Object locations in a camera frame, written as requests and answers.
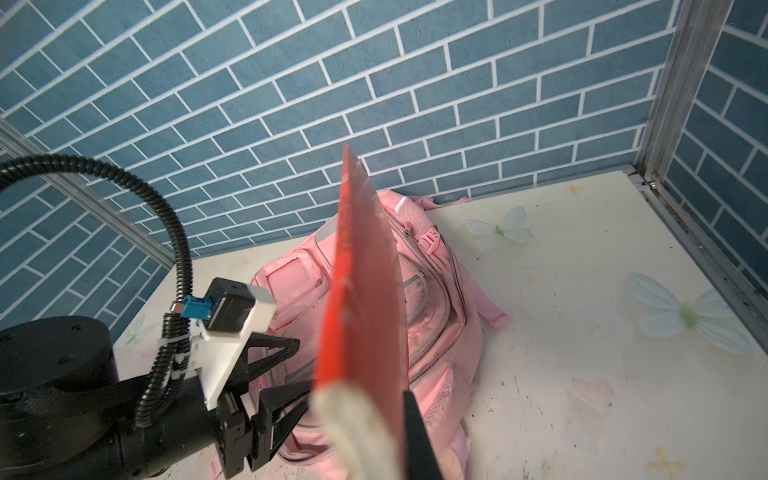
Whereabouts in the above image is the colourful illustrated book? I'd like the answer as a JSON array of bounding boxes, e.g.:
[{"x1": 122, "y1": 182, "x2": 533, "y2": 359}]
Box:
[{"x1": 311, "y1": 146, "x2": 407, "y2": 479}]

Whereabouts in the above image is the left corner aluminium post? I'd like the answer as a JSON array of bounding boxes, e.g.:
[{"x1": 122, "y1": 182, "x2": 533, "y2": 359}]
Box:
[{"x1": 1, "y1": 119, "x2": 175, "y2": 268}]

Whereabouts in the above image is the corner aluminium post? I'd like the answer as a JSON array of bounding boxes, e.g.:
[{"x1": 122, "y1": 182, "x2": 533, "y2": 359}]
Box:
[
  {"x1": 635, "y1": 0, "x2": 733, "y2": 185},
  {"x1": 1, "y1": 119, "x2": 175, "y2": 268}
]

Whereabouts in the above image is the pink student backpack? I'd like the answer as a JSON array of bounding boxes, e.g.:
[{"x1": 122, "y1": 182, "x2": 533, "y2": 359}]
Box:
[{"x1": 249, "y1": 190, "x2": 509, "y2": 479}]

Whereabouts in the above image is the left black corrugated cable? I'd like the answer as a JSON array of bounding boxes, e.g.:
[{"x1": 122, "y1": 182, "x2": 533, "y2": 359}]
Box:
[{"x1": 0, "y1": 153, "x2": 194, "y2": 428}]

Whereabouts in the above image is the right corner aluminium post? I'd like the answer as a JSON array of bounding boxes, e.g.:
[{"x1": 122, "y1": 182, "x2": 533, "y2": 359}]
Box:
[{"x1": 635, "y1": 0, "x2": 733, "y2": 185}]

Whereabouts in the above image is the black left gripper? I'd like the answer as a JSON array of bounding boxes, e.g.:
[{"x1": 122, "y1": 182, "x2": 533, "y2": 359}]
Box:
[{"x1": 216, "y1": 333, "x2": 312, "y2": 477}]

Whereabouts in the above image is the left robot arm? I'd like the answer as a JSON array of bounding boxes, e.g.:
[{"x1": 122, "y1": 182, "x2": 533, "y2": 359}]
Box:
[{"x1": 1, "y1": 317, "x2": 310, "y2": 479}]

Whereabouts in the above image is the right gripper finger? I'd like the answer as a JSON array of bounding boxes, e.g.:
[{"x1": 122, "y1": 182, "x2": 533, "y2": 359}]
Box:
[{"x1": 403, "y1": 391, "x2": 443, "y2": 480}]

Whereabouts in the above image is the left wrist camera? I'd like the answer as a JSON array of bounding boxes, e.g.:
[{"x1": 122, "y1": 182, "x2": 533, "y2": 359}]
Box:
[{"x1": 171, "y1": 277, "x2": 277, "y2": 411}]

